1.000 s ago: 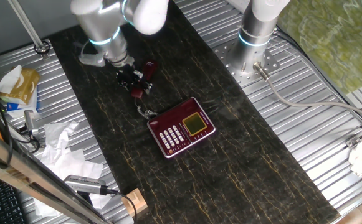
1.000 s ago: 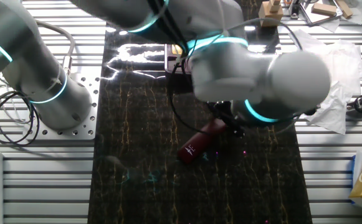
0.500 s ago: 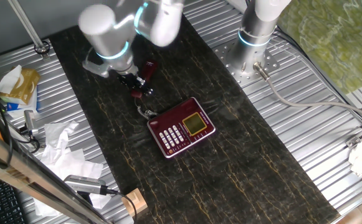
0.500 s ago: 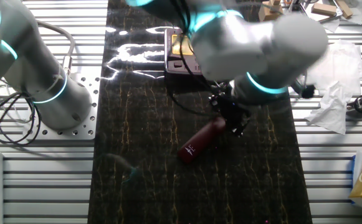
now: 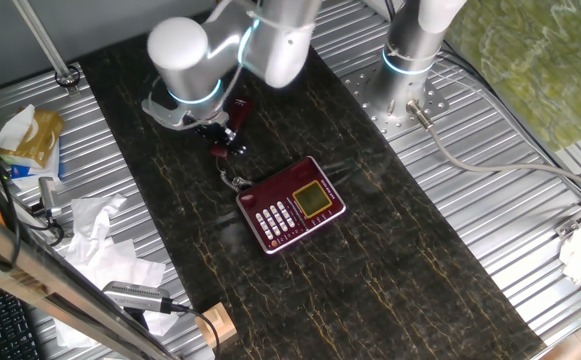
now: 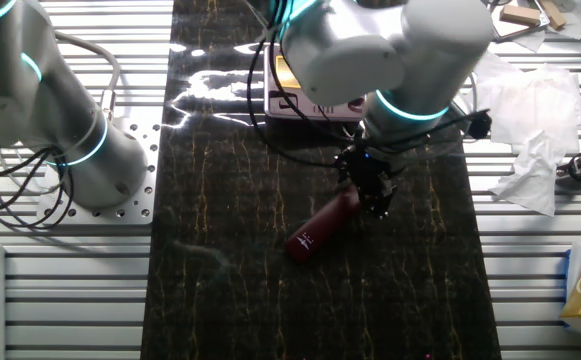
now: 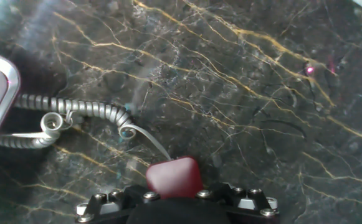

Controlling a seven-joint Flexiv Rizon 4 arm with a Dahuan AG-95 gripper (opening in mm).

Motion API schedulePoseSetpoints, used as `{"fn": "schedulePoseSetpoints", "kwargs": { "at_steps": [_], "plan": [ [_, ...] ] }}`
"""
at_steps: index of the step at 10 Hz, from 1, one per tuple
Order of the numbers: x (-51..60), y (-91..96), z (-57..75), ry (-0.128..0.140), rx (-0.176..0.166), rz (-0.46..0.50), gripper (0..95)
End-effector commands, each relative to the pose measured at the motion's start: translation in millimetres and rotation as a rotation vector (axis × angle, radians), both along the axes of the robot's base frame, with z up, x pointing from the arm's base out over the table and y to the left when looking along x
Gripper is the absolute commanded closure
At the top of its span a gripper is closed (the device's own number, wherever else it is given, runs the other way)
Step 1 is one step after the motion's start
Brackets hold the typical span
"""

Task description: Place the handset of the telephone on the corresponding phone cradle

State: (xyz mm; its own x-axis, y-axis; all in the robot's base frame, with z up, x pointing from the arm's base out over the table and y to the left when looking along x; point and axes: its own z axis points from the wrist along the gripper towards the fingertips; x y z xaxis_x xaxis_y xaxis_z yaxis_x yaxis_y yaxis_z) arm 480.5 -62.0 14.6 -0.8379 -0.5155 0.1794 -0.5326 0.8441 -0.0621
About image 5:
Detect crumpled white tissue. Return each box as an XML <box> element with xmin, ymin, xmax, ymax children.
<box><xmin>69</xmin><ymin>193</ymin><xmax>127</xmax><ymax>261</ymax></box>

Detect large white tissue sheet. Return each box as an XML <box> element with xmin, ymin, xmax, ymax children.
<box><xmin>52</xmin><ymin>238</ymin><xmax>181</xmax><ymax>349</ymax></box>

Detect silver camera on stand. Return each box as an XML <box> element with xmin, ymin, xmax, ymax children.
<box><xmin>29</xmin><ymin>176</ymin><xmax>66</xmax><ymax>246</ymax></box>

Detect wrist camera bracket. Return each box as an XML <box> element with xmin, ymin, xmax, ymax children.
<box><xmin>141</xmin><ymin>77</ymin><xmax>194</xmax><ymax>132</ymax></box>

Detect grey ribbed camera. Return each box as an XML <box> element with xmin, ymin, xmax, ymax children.
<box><xmin>102</xmin><ymin>280</ymin><xmax>172</xmax><ymax>315</ymax></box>

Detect black camera cable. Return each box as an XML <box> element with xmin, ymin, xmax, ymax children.
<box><xmin>162</xmin><ymin>298</ymin><xmax>221</xmax><ymax>357</ymax></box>

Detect grey coiled phone cord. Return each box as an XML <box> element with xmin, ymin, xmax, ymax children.
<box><xmin>214</xmin><ymin>157</ymin><xmax>254</xmax><ymax>194</ymax></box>

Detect thick grey robot cable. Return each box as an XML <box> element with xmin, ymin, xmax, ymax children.
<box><xmin>405</xmin><ymin>99</ymin><xmax>581</xmax><ymax>199</ymax></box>

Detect silver robot mounting plate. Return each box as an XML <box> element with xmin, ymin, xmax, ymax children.
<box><xmin>342</xmin><ymin>62</ymin><xmax>450</xmax><ymax>141</ymax></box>

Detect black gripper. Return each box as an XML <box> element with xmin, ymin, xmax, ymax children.
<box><xmin>193</xmin><ymin>117</ymin><xmax>250</xmax><ymax>158</ymax></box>

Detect light wooden block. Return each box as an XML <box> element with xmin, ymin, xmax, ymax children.
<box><xmin>194</xmin><ymin>301</ymin><xmax>239</xmax><ymax>350</ymax></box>

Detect white and blue packet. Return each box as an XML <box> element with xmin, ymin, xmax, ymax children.
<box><xmin>0</xmin><ymin>142</ymin><xmax>65</xmax><ymax>190</ymax></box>

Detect shiny metal frame beam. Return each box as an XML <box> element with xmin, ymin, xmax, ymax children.
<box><xmin>0</xmin><ymin>199</ymin><xmax>179</xmax><ymax>360</ymax></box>

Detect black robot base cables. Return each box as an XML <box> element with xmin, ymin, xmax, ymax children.
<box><xmin>439</xmin><ymin>39</ymin><xmax>581</xmax><ymax>204</ymax></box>

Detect black marble pattern mat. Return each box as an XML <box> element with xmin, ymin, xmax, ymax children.
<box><xmin>77</xmin><ymin>4</ymin><xmax>546</xmax><ymax>360</ymax></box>

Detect black keyboard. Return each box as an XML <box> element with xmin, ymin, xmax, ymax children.
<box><xmin>0</xmin><ymin>273</ymin><xmax>44</xmax><ymax>360</ymax></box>

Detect green marble pattern sheet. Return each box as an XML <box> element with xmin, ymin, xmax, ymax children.
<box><xmin>444</xmin><ymin>0</ymin><xmax>581</xmax><ymax>151</ymax></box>

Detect yellow tissue box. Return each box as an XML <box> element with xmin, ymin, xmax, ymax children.
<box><xmin>0</xmin><ymin>103</ymin><xmax>66</xmax><ymax>170</ymax></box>

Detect dark red telephone handset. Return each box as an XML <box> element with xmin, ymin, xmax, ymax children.
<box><xmin>208</xmin><ymin>96</ymin><xmax>255</xmax><ymax>160</ymax></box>

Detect aluminium camera pole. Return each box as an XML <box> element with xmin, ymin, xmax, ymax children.
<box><xmin>12</xmin><ymin>0</ymin><xmax>82</xmax><ymax>96</ymax></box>

